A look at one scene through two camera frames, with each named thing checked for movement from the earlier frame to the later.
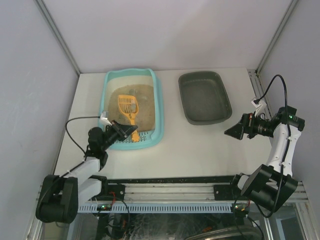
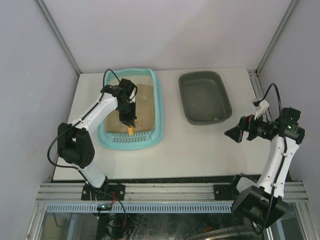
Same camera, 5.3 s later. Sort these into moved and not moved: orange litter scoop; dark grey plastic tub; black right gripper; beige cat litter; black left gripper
Moved: orange litter scoop; black left gripper
Not moved: black right gripper; dark grey plastic tub; beige cat litter
